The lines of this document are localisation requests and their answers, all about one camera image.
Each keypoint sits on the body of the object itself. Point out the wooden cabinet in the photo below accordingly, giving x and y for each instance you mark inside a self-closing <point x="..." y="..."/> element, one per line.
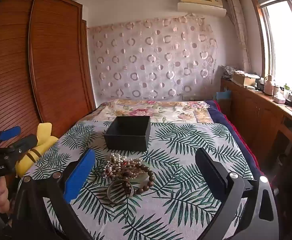
<point x="251" y="110"/>

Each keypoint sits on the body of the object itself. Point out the small black device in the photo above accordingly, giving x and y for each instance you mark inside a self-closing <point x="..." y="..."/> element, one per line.
<point x="289" y="102"/>

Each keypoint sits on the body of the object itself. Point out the window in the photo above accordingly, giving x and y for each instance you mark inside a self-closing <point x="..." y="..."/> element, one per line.
<point x="283" y="42"/>

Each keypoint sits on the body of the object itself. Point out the leaf print cloth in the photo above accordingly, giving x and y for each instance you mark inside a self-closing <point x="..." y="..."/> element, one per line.
<point x="181" y="155"/>

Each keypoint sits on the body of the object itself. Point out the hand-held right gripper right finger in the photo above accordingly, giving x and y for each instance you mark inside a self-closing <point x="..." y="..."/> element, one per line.
<point x="208" y="172"/>

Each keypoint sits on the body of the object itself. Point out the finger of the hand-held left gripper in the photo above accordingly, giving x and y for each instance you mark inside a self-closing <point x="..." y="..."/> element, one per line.
<point x="27" y="141"/>
<point x="9" y="133"/>

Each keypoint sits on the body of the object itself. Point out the green capped bottle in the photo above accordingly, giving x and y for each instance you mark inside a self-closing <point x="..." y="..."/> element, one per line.
<point x="286" y="91"/>

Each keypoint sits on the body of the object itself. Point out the floral blanket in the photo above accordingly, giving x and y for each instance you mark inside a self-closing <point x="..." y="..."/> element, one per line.
<point x="161" y="110"/>

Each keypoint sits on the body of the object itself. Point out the air conditioner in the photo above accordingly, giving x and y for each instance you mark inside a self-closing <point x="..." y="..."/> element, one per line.
<point x="201" y="7"/>

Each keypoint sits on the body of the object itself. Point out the cardboard box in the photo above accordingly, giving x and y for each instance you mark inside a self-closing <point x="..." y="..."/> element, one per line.
<point x="243" y="80"/>

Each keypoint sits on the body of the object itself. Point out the white window curtain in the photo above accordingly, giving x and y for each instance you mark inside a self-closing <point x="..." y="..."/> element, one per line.
<point x="238" y="30"/>

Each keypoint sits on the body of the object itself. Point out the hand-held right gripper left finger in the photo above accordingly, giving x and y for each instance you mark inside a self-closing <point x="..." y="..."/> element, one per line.
<point x="81" y="175"/>

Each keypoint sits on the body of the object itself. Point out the yellow plush toy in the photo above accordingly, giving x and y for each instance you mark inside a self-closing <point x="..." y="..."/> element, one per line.
<point x="44" y="135"/>

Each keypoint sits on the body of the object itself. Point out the circle patterned wall curtain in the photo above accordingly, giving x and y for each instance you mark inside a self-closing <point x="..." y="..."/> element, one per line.
<point x="148" y="55"/>

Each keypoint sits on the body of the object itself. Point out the silver bangle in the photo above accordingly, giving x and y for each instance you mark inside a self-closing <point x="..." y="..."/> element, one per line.
<point x="118" y="201"/>

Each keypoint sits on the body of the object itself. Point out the wooden wardrobe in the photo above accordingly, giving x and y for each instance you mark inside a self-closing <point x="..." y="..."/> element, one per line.
<point x="53" y="67"/>

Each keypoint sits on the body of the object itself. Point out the folded patterned cloth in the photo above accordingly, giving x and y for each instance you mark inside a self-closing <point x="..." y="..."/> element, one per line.
<point x="228" y="70"/>

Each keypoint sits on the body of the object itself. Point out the tissue box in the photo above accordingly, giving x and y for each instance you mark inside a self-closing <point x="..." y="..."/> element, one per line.
<point x="279" y="99"/>

